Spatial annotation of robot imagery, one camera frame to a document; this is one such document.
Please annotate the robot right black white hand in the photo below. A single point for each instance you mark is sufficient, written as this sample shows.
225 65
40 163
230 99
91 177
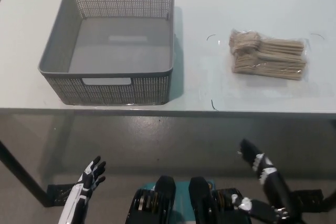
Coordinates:
273 182

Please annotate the robot left white black hand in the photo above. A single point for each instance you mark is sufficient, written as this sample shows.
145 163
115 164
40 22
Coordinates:
90 176

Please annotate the bag of wooden cutlery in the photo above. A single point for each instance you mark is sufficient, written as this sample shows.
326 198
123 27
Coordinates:
265 61

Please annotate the black table foot plate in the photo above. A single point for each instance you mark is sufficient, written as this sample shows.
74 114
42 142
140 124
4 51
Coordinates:
59 195
312 197

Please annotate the black metal table leg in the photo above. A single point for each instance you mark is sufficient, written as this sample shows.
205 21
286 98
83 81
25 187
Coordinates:
23 174

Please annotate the robot right black body block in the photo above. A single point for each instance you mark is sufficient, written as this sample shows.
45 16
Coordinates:
199 200

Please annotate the robot black body block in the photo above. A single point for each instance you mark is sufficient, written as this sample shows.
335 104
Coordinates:
199 200
164 200

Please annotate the robot left black body block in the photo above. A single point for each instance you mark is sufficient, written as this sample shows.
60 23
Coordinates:
164 200

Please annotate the grey perforated plastic basket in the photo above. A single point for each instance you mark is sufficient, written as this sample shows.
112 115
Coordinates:
147 91

